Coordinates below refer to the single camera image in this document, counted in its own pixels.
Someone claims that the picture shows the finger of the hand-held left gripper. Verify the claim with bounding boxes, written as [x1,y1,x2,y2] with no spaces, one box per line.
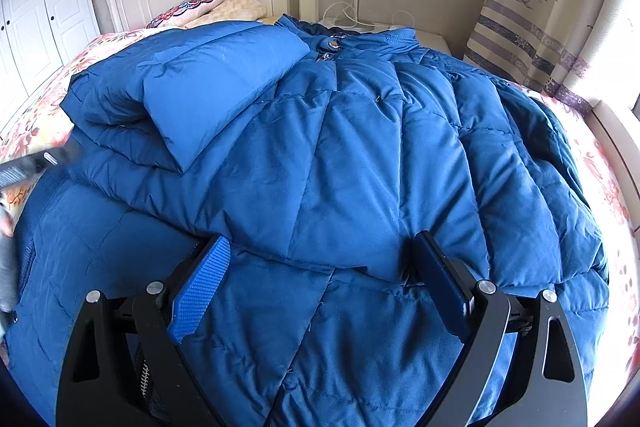
[31,141,82,172]

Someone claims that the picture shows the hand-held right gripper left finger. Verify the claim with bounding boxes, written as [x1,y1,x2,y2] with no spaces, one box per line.
[56,234,232,427]

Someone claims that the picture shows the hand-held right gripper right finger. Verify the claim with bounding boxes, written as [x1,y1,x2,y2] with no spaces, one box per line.
[412,231,587,427]

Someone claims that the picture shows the blue down jacket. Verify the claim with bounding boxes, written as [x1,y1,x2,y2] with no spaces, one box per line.
[10,13,611,427]

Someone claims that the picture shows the white wardrobe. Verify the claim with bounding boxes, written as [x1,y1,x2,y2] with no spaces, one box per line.
[0,0,101,128]

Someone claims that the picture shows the floral bed sheet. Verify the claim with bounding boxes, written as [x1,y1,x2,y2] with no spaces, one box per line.
[0,27,640,358]

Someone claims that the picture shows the embroidered floral pillow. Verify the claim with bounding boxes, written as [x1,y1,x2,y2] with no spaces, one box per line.
[145,0,223,28]

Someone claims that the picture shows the yellow checkered pillow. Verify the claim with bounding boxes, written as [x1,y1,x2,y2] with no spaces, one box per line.
[182,0,268,30]

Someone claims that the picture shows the white nightstand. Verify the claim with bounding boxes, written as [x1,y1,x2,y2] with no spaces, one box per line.
[320,22,453,58]

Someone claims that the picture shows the ship print curtain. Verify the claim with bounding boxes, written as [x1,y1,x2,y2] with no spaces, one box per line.
[462,0,618,108]

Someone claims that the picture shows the white cable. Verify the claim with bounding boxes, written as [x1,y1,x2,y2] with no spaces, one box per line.
[322,2,416,30]

